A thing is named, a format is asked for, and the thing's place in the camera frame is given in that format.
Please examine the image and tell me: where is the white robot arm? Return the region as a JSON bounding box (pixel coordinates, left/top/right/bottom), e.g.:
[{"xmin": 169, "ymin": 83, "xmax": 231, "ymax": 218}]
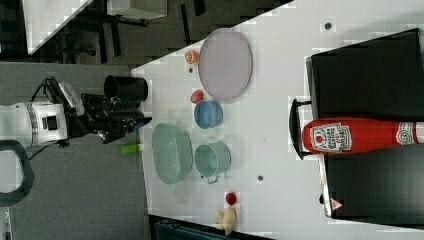
[{"xmin": 1, "ymin": 100, "xmax": 152, "ymax": 207}]

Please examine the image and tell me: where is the black oven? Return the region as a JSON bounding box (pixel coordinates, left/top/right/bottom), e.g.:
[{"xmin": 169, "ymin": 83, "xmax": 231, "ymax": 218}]
[{"xmin": 302, "ymin": 29, "xmax": 423, "ymax": 228}]

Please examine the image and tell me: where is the black oven door handle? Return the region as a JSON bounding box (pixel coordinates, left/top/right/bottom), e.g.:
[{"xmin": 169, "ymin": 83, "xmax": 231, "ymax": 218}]
[{"xmin": 288, "ymin": 99, "xmax": 312, "ymax": 160}]

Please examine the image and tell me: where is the black cylinder upper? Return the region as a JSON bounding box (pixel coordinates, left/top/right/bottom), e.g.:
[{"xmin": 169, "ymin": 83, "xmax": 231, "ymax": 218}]
[{"xmin": 104, "ymin": 76, "xmax": 148, "ymax": 102}]

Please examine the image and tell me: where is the red ketchup bottle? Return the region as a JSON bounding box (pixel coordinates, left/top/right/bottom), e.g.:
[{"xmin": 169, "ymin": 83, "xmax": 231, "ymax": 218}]
[{"xmin": 302, "ymin": 117, "xmax": 424, "ymax": 155}]

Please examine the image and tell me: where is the beige garlic toy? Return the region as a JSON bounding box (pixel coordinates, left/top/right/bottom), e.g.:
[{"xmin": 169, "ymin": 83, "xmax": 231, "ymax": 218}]
[{"xmin": 214, "ymin": 208, "xmax": 237, "ymax": 236}]

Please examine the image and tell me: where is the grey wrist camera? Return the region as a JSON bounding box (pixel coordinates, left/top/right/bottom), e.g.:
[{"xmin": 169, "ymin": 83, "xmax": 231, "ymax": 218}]
[{"xmin": 59, "ymin": 83, "xmax": 85, "ymax": 116}]

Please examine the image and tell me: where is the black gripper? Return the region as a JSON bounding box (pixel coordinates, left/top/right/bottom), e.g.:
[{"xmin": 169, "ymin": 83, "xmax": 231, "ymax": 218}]
[{"xmin": 68, "ymin": 94, "xmax": 152, "ymax": 144}]

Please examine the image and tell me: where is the white background table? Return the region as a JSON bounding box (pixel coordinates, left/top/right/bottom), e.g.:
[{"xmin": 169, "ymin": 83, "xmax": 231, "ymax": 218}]
[{"xmin": 22, "ymin": 0, "xmax": 94, "ymax": 55}]

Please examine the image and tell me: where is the small green pot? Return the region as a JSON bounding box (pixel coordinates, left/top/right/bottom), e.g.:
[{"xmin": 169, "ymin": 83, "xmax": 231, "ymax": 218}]
[{"xmin": 194, "ymin": 141, "xmax": 231, "ymax": 184}]

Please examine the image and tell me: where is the green oval basin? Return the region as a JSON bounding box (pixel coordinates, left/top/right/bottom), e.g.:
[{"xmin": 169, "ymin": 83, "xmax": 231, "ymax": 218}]
[{"xmin": 152, "ymin": 123, "xmax": 193, "ymax": 185}]

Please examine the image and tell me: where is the large grey oval plate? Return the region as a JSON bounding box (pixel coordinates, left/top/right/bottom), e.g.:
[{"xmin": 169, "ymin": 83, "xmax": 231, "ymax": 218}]
[{"xmin": 198, "ymin": 28, "xmax": 252, "ymax": 101}]

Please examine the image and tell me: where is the small red tomato toy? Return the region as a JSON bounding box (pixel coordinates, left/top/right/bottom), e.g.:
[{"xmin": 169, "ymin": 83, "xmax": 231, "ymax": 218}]
[{"xmin": 226, "ymin": 192, "xmax": 237, "ymax": 206}]

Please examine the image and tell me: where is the green cylinder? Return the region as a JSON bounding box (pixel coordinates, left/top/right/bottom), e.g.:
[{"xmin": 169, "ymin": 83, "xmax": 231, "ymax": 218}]
[{"xmin": 121, "ymin": 144, "xmax": 142, "ymax": 155}]

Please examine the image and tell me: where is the red fruit toy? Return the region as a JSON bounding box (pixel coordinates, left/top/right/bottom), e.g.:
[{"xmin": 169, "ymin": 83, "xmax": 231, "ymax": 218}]
[{"xmin": 190, "ymin": 90, "xmax": 204, "ymax": 104}]

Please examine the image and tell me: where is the orange fruit toy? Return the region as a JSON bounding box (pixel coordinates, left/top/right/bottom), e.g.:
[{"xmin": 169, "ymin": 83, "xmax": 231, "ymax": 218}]
[{"xmin": 185, "ymin": 50, "xmax": 199, "ymax": 64}]

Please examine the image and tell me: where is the blue bowl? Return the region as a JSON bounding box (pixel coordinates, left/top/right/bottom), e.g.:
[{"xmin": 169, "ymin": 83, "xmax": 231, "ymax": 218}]
[{"xmin": 194, "ymin": 100, "xmax": 223, "ymax": 129}]

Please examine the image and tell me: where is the dark blue crate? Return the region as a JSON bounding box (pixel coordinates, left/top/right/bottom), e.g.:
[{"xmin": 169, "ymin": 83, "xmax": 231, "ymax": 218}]
[{"xmin": 152, "ymin": 220, "xmax": 268, "ymax": 240}]

